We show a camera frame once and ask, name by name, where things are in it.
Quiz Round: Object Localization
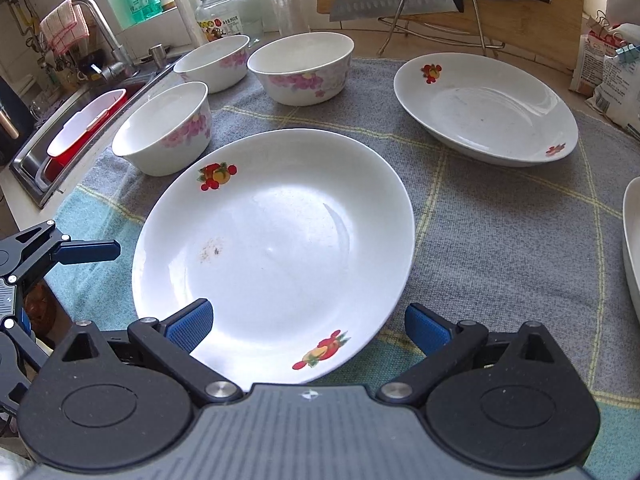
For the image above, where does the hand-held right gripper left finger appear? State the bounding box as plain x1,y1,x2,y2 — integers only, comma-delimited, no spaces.
60,297,246,409

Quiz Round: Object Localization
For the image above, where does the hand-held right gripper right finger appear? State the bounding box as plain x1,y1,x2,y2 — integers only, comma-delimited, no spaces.
376,302,570,405

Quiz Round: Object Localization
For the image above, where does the metal faucet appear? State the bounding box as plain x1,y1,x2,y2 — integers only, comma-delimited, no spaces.
75,0,136,81

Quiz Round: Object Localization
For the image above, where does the red and white container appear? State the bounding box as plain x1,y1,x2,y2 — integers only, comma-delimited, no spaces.
42,88,128,181

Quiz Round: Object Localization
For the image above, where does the white bowl with pink flowers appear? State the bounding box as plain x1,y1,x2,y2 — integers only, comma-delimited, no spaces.
173,35,251,94
111,81,212,177
247,32,352,107

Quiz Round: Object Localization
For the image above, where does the bamboo cutting board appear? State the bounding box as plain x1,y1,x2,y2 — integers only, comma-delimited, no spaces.
316,0,585,68

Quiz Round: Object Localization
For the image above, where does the white food bag red label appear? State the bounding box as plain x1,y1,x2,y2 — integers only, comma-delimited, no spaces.
570,25,626,96

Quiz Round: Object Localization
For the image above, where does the white plate with fruit print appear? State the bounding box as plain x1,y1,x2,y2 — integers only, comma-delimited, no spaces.
131,127,416,385
393,52,579,168
621,176,640,323

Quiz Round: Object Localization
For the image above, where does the metal wire rack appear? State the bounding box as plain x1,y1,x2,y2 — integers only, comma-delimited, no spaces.
377,0,507,58

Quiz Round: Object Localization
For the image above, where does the pink checked towel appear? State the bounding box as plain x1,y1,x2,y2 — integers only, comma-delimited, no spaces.
39,0,88,56

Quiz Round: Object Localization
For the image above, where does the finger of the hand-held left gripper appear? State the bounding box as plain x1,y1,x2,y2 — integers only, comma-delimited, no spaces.
0,220,122,286
0,310,51,413

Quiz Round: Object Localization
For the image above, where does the grey checked mat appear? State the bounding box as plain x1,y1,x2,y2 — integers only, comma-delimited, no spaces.
45,57,640,480

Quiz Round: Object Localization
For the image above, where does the black appliance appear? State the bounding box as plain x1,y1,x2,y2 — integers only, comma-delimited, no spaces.
0,75,36,163

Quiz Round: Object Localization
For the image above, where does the white food bag blue print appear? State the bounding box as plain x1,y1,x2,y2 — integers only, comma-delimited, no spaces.
585,42,640,141

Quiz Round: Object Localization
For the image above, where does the clear glass jar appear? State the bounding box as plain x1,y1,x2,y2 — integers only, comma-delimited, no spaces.
194,0,263,46

